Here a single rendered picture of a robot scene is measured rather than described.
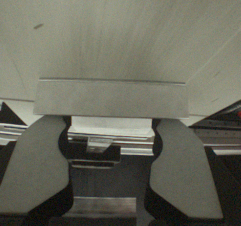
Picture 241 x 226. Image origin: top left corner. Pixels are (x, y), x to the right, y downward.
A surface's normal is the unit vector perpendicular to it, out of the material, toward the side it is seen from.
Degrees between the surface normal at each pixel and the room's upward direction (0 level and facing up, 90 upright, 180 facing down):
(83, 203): 90
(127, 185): 90
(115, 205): 90
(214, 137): 90
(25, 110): 0
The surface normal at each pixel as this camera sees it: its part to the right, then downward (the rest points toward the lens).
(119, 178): 0.19, -0.34
